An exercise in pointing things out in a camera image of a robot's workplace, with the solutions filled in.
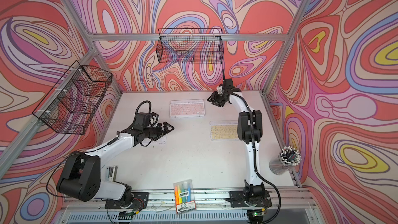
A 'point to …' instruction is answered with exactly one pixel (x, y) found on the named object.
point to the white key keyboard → (162, 140)
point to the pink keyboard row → (185, 108)
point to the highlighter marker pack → (184, 197)
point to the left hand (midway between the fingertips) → (171, 131)
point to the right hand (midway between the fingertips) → (210, 104)
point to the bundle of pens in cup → (288, 156)
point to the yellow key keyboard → (224, 130)
